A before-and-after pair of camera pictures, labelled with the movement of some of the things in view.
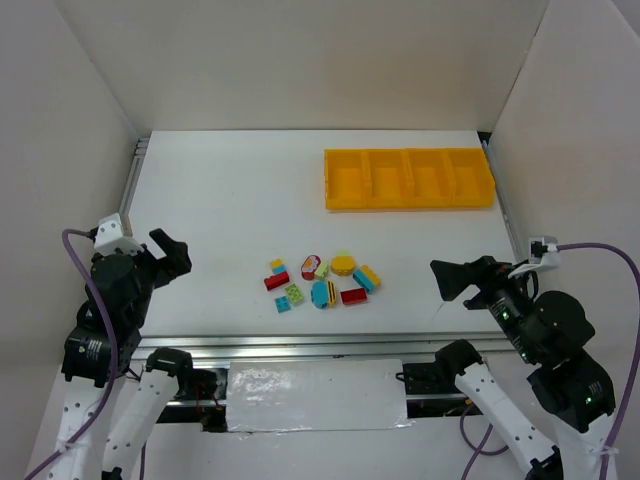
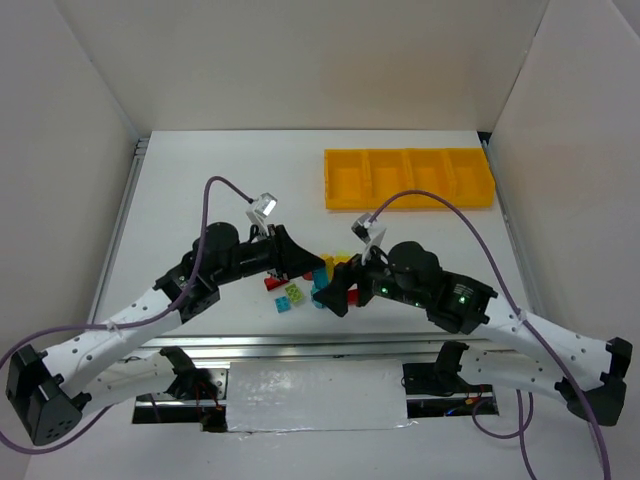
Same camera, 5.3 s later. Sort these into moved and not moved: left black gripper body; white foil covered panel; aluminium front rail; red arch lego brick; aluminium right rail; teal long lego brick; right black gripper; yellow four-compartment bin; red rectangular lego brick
Moved: right black gripper; left black gripper body; teal long lego brick
Not moved: red rectangular lego brick; aluminium front rail; red arch lego brick; yellow four-compartment bin; white foil covered panel; aluminium right rail
